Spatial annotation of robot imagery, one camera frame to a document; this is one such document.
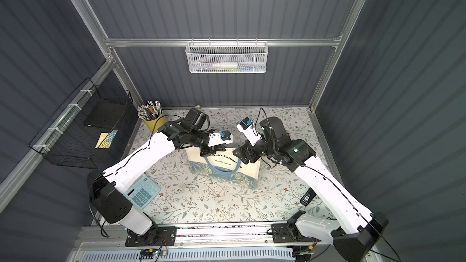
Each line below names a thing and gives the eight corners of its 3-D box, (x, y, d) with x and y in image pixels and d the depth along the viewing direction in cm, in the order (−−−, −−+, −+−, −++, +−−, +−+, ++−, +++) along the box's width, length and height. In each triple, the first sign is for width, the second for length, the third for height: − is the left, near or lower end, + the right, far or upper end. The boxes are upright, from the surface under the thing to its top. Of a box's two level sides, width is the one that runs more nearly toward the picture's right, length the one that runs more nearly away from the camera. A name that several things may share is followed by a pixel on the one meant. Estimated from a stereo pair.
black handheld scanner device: (298, 201, 84) (301, 198, 81) (307, 190, 88) (309, 187, 84) (306, 208, 82) (309, 205, 79) (314, 196, 86) (317, 193, 82)
